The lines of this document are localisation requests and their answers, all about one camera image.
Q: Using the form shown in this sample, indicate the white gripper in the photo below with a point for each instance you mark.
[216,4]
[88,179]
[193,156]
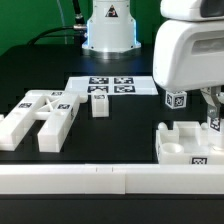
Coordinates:
[190,55]

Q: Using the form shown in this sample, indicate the white chair seat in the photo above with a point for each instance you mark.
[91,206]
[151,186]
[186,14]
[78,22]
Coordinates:
[187,143]

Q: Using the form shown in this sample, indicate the white tagged cube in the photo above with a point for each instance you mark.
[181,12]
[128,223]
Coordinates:
[176,100]

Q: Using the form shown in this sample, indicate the white marker base plate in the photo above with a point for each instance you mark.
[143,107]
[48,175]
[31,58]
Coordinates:
[113,85]

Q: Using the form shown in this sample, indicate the white front rail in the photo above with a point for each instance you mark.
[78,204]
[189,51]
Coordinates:
[111,179]

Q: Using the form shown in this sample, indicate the white chair back frame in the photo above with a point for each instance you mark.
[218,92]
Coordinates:
[57,109]

